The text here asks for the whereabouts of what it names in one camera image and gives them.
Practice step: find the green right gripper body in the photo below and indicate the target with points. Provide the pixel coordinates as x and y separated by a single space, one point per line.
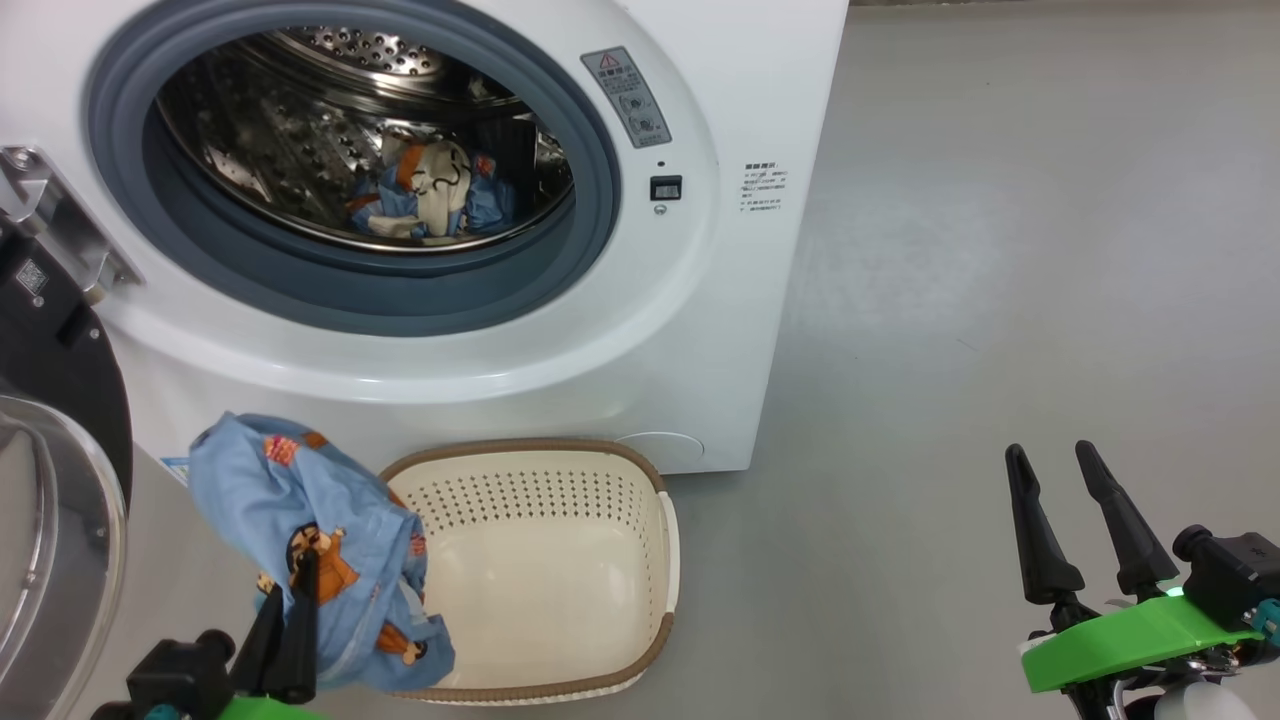
1130 640

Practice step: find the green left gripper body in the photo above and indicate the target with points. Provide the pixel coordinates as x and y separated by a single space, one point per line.
265 710

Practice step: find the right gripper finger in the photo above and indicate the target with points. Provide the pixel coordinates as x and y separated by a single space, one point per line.
1040 550
1130 540

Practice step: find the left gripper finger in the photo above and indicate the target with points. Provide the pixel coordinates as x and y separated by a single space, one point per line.
302 640
262 650

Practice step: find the blue cartoon print garment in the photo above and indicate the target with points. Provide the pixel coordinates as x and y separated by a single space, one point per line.
330 500

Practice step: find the black round glass washer door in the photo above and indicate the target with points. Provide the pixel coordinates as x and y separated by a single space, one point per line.
60 500

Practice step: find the blue and white cartoon garment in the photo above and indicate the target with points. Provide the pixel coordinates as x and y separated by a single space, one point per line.
440 185

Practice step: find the grey rubber door gasket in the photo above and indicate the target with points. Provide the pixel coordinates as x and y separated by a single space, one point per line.
400 300

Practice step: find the white round filter access cover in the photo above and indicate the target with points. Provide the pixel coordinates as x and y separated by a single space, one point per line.
660 450

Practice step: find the white front-load washing machine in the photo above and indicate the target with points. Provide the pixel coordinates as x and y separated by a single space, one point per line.
700 350

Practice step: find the silver washing machine door hinge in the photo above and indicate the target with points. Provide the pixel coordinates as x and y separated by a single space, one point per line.
50 210

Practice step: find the stainless steel washing machine drum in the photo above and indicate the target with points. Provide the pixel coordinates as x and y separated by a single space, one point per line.
270 150

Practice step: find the blue energy label sticker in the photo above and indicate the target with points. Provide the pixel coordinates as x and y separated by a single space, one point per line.
177 468

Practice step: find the cream perforated laundry basket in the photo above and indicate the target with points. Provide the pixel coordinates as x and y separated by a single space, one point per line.
540 580

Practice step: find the grey warning sticker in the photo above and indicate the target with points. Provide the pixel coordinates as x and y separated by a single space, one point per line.
627 97

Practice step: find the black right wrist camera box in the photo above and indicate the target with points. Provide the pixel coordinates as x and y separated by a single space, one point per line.
1235 580

